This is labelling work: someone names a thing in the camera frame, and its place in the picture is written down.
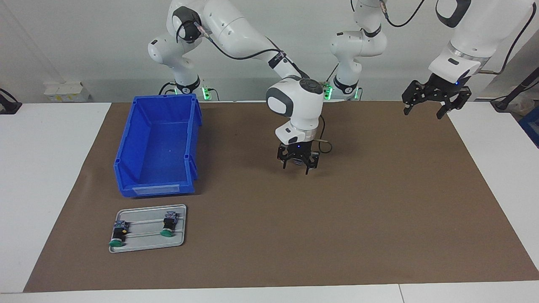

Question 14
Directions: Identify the black tripod leg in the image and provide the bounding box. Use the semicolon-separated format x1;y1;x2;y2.
491;66;539;112

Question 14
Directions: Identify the white wall box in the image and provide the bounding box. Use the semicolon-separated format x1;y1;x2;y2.
43;81;91;102

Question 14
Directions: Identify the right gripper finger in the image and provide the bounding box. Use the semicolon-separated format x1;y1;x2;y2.
304;152;320;175
277;145;294;170

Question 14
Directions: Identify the brown table mat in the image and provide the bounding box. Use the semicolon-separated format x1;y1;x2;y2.
23;100;539;293

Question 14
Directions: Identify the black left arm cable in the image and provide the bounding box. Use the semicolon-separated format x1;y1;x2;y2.
381;0;539;75

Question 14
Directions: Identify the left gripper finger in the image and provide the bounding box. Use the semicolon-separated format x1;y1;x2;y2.
402;80;426;115
436;86;471;120

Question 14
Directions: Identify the black clamp mount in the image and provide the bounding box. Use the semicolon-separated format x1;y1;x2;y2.
0;88;22;115

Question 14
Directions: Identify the dark blue crate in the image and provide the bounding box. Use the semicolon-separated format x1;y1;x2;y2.
518;105;539;149

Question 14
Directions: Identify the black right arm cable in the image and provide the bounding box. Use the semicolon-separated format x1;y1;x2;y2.
176;19;333;154

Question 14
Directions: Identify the grey metal tray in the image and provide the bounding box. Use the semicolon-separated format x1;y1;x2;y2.
109;204;187;254

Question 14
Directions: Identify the blue plastic storage bin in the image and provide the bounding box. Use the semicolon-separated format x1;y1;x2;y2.
113;93;203;198

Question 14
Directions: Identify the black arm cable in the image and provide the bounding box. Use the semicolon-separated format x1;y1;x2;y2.
176;19;333;154
381;0;539;75

